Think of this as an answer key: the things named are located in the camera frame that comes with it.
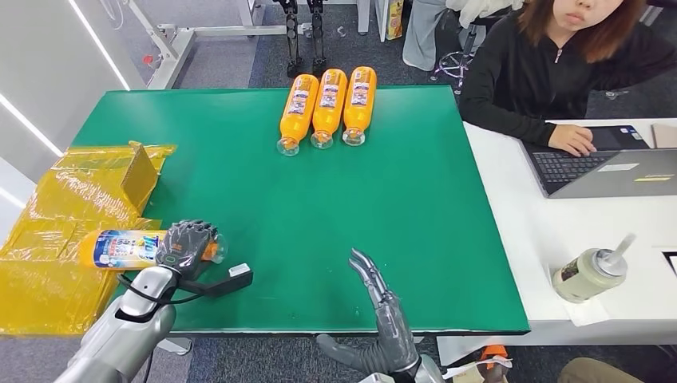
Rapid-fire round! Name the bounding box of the yellow film wrapped cardboard box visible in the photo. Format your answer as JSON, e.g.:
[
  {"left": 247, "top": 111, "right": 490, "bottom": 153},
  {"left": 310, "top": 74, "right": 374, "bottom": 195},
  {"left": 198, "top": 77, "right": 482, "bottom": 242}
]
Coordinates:
[{"left": 0, "top": 140, "right": 178, "bottom": 338}]

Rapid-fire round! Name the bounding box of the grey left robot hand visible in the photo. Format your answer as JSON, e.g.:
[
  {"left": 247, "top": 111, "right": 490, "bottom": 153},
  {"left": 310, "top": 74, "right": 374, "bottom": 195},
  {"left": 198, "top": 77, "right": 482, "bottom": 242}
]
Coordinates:
[{"left": 154, "top": 219, "right": 220, "bottom": 281}]

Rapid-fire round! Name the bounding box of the orange tag with white label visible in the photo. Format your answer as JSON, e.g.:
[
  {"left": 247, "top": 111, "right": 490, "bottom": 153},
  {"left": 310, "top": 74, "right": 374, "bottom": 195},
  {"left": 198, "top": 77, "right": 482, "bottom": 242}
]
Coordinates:
[{"left": 441, "top": 344, "right": 514, "bottom": 383}]

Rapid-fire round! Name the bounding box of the white metal frame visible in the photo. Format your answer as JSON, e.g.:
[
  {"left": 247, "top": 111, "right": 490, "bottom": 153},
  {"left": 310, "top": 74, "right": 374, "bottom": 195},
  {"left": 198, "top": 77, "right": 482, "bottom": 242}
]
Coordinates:
[{"left": 100, "top": 0, "right": 371, "bottom": 91}]

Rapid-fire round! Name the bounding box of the green table mat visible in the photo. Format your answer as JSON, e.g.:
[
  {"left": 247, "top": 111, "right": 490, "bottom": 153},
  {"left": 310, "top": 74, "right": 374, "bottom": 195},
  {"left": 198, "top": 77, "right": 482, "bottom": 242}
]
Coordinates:
[{"left": 71, "top": 85, "right": 532, "bottom": 337}]

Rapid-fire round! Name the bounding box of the person's hand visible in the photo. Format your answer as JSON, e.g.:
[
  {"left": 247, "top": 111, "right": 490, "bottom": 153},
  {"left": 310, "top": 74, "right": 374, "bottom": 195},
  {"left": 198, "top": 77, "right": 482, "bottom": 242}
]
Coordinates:
[{"left": 548, "top": 124, "right": 599, "bottom": 157}]

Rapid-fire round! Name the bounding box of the person in pale clothing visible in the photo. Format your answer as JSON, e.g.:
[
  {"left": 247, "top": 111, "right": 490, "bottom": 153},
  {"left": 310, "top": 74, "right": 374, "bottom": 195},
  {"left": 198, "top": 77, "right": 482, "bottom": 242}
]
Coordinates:
[{"left": 402, "top": 0, "right": 525, "bottom": 73}]

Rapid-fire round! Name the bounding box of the black robot leg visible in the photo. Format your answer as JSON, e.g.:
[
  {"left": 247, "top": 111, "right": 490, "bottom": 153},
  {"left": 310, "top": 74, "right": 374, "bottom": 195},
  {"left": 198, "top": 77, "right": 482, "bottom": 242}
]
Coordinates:
[
  {"left": 307, "top": 0, "right": 329, "bottom": 75},
  {"left": 274, "top": 0, "right": 304, "bottom": 79}
]

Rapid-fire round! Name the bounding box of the orange bottle with blue label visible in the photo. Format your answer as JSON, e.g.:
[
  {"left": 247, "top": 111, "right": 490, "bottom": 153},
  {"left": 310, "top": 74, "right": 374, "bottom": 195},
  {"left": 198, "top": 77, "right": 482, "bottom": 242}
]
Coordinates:
[{"left": 77, "top": 228, "right": 228, "bottom": 271}]

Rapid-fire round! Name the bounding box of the black stool with chrome base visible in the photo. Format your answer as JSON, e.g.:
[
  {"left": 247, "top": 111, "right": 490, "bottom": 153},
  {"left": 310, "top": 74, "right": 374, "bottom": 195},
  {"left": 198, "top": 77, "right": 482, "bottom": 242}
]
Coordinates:
[{"left": 430, "top": 10, "right": 480, "bottom": 97}]

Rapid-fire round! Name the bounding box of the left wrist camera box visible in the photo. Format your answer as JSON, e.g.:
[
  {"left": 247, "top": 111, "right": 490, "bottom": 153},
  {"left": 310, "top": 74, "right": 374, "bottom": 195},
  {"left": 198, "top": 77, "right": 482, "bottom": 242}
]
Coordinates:
[{"left": 180, "top": 263, "right": 254, "bottom": 297}]

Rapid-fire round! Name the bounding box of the beige notebook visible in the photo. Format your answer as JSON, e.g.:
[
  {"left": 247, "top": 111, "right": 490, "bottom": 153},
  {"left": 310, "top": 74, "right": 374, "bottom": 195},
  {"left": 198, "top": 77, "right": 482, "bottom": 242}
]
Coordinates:
[{"left": 650, "top": 123, "right": 677, "bottom": 149}]

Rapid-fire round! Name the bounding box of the orange bottle with clear cap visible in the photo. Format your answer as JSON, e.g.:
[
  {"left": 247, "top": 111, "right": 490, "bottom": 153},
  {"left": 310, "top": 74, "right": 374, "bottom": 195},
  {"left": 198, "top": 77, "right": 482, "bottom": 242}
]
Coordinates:
[
  {"left": 342, "top": 65, "right": 378, "bottom": 147},
  {"left": 310, "top": 69, "right": 349, "bottom": 150},
  {"left": 276, "top": 73, "right": 320, "bottom": 157}
]

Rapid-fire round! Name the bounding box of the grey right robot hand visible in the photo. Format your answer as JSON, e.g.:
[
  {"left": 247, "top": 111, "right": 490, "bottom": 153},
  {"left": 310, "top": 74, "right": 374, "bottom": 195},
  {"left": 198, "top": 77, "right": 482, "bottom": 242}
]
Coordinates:
[{"left": 315, "top": 248, "right": 422, "bottom": 377}]

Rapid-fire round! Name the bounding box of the yellow carton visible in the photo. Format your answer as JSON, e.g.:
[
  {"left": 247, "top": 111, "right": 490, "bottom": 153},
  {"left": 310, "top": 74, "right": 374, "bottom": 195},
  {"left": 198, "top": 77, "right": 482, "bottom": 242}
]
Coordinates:
[{"left": 386, "top": 0, "right": 405, "bottom": 41}]

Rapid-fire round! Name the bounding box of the pale drink cup with straw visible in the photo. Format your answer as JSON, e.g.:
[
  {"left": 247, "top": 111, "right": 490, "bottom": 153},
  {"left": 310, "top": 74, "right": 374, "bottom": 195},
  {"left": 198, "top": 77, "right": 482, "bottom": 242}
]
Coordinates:
[{"left": 551, "top": 233, "right": 637, "bottom": 305}]

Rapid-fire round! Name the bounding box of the grey laptop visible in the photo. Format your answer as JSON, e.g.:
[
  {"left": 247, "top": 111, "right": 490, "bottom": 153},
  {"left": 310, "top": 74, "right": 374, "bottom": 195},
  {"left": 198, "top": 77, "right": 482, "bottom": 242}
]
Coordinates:
[{"left": 521, "top": 124, "right": 677, "bottom": 199}]

